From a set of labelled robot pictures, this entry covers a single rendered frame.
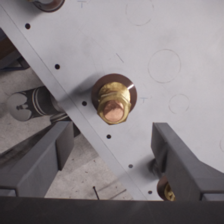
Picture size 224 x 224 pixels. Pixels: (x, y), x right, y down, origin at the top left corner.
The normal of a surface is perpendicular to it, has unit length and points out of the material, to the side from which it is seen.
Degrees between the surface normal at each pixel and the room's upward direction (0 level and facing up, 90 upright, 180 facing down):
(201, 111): 0
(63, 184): 0
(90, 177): 0
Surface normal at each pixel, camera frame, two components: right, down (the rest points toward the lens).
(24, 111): -0.24, 0.25
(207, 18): -0.02, 0.28
